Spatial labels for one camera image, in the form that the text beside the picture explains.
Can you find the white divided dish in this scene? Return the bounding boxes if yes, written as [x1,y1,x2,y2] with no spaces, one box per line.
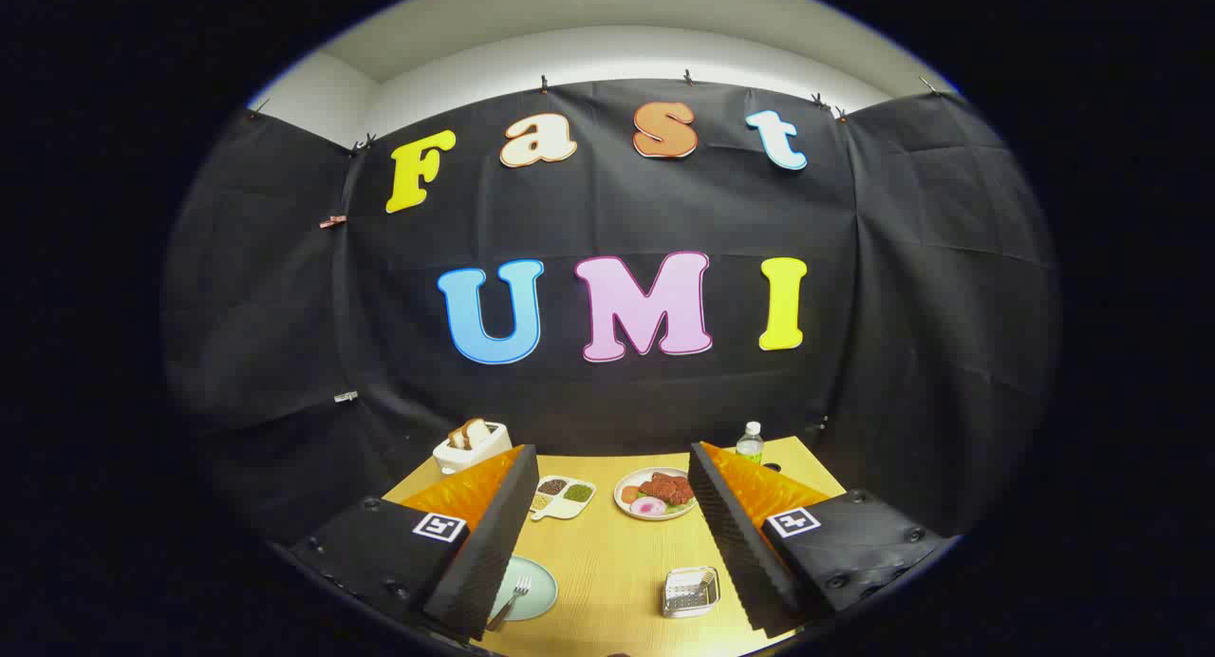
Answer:
[529,475,597,522]

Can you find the brown meat slices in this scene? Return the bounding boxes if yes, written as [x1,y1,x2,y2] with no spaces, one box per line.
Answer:
[638,473,696,506]

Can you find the white toaster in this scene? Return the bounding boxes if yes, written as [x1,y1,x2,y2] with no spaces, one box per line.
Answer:
[433,423,512,475]

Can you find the teal round plate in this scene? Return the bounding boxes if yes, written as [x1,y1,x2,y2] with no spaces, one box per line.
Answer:
[489,555,559,623]

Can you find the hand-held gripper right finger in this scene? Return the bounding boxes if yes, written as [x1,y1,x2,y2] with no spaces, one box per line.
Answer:
[688,441,955,639]

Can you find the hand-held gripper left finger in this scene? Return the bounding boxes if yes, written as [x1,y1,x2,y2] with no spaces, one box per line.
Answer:
[290,443,540,641]

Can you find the metal wire basket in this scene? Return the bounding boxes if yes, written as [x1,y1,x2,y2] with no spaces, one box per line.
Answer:
[662,566,722,620]

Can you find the metal fork brown handle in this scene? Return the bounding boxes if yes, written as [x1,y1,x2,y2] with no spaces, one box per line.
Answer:
[486,574,533,632]

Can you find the white food plate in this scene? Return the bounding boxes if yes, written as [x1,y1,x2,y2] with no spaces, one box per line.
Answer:
[613,467,699,522]

